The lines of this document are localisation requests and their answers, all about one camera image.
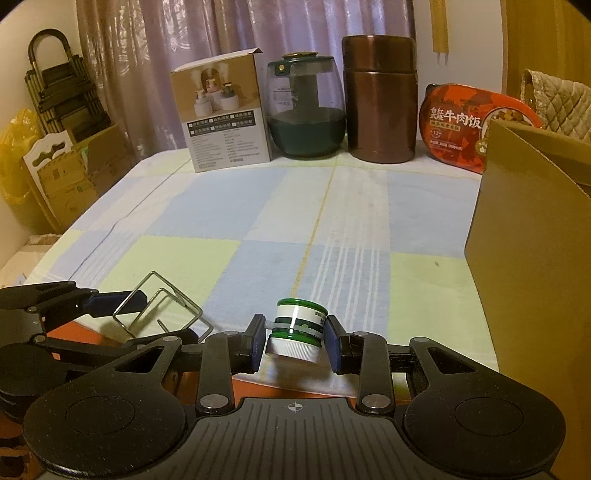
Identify metal wire rack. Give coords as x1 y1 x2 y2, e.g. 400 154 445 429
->
111 271 214 341

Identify green white pill bottle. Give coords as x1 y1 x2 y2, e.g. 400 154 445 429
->
266 298 329 363

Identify cardboard boxes on floor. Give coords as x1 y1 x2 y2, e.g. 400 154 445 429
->
21 125 133 233

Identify yellow plastic bag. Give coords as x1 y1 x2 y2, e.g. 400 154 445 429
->
0 108 44 206

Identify brown cardboard box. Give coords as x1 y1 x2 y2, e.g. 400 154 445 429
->
465 121 591 479

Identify checked pastel tablecloth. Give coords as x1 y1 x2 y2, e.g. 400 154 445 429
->
30 150 497 368

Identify white product box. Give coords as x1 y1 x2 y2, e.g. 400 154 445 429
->
170 48 270 173

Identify purple curtain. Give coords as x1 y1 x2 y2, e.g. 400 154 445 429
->
76 0 416 160

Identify red beef rice bowl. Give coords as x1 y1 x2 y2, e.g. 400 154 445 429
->
419 83 542 173

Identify green glass jar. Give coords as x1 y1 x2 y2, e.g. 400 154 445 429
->
266 52 346 159

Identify brown metal canister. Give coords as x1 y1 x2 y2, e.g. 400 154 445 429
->
342 35 419 164

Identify wooden door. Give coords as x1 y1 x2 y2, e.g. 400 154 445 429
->
501 0 590 97

